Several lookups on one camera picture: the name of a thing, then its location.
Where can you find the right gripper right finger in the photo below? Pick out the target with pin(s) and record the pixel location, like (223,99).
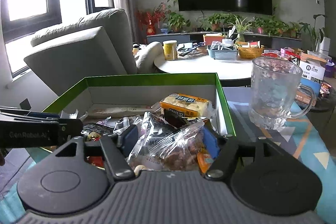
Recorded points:
(223,154)

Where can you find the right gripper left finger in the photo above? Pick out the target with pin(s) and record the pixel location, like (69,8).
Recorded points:
(116,148)

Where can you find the clear bag brown nuts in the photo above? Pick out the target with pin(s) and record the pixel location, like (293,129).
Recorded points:
(176,151)

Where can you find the orange cracker package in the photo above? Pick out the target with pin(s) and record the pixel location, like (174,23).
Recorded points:
(188,106)

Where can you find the long beige snack packet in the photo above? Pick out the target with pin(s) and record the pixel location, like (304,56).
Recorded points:
(123,111)

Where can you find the silver foil snack packet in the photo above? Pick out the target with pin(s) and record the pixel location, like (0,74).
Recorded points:
(153,129)

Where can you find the green cardboard box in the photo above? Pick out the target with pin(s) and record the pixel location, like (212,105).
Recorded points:
(145,90)

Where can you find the white round coffee table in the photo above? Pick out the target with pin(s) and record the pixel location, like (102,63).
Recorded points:
(226,69)

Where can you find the clear glass mug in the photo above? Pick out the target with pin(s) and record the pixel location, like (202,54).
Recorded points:
(274,85)

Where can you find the blue storage basket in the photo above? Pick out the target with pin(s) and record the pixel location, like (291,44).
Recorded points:
(222,54)

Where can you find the yellow woven basket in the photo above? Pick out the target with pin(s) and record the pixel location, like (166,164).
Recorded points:
(250,53)

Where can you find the dark round side table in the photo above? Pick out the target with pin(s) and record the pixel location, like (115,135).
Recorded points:
(326,100)

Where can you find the yellow tin can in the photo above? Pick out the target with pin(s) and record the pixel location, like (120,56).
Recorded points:
(170,50)

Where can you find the blue white carton box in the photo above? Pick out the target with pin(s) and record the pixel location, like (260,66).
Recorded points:
(313,74)

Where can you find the potted spider plant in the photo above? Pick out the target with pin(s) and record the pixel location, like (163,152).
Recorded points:
(241,26)

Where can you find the grey sofa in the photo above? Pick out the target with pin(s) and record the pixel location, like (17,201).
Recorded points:
(98,44)

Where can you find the purple gift bag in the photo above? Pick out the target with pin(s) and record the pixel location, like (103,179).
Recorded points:
(330,69)

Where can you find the white air purifier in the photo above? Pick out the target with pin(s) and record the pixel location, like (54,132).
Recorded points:
(324,46)

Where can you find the red flower decoration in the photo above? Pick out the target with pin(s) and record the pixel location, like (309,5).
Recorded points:
(149,18)

